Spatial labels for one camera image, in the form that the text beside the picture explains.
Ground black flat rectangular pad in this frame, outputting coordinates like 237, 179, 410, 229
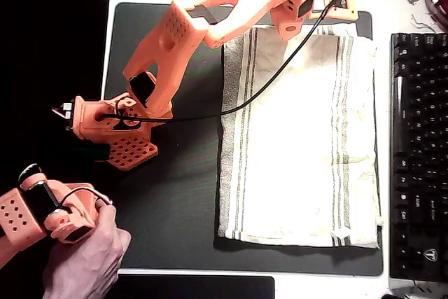
117, 274, 277, 299

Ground white striped towel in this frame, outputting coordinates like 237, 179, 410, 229
216, 22, 383, 250

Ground thin bent wire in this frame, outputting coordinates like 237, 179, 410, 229
411, 13, 438, 34

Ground person's bare hand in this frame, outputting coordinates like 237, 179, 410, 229
41, 202, 133, 299

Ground black computer keyboard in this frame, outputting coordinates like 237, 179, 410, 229
388, 32, 448, 283

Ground large black desk mat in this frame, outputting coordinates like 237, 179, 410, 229
83, 2, 384, 277

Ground black camera cable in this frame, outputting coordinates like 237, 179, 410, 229
99, 0, 342, 125

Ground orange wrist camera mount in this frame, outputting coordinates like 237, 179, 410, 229
316, 0, 359, 21

